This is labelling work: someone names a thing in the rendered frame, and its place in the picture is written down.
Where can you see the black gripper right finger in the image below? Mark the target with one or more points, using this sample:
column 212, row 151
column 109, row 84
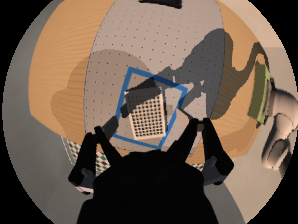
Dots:
column 218, row 164

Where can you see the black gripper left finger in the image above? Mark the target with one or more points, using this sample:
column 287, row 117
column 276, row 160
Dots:
column 82, row 176

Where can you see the blue tape outline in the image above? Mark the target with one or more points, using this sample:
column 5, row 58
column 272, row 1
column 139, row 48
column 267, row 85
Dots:
column 156, row 78

